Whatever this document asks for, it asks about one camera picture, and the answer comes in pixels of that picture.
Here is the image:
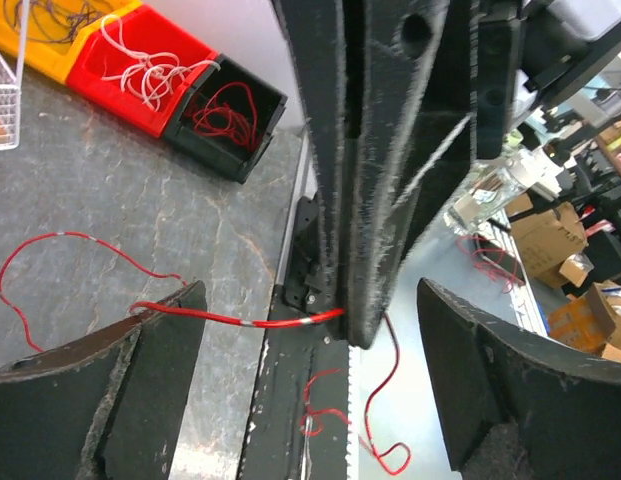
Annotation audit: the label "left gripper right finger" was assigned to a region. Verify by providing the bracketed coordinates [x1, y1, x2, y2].
[417, 278, 621, 479]

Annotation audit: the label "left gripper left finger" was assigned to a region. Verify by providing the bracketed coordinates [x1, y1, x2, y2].
[0, 310, 205, 479]

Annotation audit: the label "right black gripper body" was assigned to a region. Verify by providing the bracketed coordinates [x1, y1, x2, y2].
[477, 1, 621, 160]

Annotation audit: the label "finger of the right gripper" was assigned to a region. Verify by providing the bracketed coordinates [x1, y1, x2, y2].
[347, 1, 479, 349]
[273, 1, 353, 340]

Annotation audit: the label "white cable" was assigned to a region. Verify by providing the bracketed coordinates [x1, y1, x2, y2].
[99, 13, 221, 111]

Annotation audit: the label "purple cable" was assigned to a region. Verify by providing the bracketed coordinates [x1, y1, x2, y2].
[2, 0, 114, 45]

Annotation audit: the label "cardboard boxes in background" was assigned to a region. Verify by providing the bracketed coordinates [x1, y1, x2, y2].
[506, 190, 621, 363]

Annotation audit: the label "black storage bin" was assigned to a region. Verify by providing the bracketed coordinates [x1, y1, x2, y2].
[162, 54, 287, 184]

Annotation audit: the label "red storage bin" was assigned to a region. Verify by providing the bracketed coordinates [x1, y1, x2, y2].
[66, 4, 218, 138]

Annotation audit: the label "yellow storage bin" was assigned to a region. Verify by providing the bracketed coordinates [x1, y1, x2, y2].
[0, 0, 142, 84]

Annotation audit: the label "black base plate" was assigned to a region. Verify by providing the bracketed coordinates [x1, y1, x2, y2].
[237, 197, 350, 479]

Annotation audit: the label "slotted cable duct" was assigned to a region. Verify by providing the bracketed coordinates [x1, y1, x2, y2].
[345, 346, 360, 480]

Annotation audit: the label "white wire shelf rack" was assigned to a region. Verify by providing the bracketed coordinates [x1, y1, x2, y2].
[0, 0, 30, 151]

